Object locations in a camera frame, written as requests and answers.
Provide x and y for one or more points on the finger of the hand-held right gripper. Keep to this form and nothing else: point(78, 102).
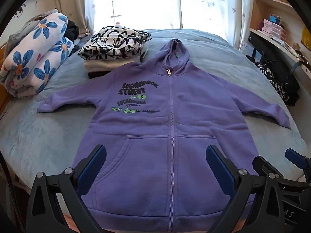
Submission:
point(260, 165)
point(295, 159)

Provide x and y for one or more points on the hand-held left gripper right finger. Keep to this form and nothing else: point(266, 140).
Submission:
point(218, 167)

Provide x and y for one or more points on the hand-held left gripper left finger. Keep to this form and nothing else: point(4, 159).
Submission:
point(93, 165)

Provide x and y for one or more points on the purple zip hoodie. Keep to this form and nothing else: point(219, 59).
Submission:
point(150, 126)

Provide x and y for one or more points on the dark bundled clothes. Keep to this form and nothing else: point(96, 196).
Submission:
point(73, 30)

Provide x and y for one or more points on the black and white patterned cloth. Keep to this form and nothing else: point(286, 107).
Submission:
point(279, 89)

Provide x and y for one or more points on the cream folded garment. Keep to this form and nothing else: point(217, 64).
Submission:
point(102, 65)

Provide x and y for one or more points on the grey-blue bed blanket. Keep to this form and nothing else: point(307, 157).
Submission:
point(218, 60)

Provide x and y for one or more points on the white labelled box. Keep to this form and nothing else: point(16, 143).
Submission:
point(244, 47)

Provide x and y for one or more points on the curved desk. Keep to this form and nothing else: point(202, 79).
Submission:
point(274, 41)

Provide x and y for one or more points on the black and white patterned folded garment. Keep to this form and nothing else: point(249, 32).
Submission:
point(109, 43)

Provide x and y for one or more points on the yellow object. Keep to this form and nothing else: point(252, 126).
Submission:
point(306, 36)

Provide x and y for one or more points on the rolled floral blanket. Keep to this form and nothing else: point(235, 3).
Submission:
point(36, 53)

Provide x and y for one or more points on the pink storage drawers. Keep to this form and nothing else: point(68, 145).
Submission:
point(274, 29)

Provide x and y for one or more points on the blue box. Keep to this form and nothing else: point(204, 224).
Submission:
point(274, 19)

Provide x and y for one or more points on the white and pink plush toy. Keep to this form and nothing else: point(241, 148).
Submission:
point(118, 23)

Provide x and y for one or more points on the grey cloth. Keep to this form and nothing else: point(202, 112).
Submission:
point(15, 40)

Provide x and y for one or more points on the window latch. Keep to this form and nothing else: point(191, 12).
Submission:
point(113, 11)

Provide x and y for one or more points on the wooden bookshelf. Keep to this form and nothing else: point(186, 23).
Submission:
point(274, 3)

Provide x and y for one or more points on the white sheer curtain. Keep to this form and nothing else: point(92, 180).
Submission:
point(206, 4)

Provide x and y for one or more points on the beige flower-print curtain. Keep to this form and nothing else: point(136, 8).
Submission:
point(70, 2)

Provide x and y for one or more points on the wooden bed frame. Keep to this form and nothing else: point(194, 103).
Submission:
point(4, 102)

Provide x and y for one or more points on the black and white wall sticker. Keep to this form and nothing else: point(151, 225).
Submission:
point(17, 13)

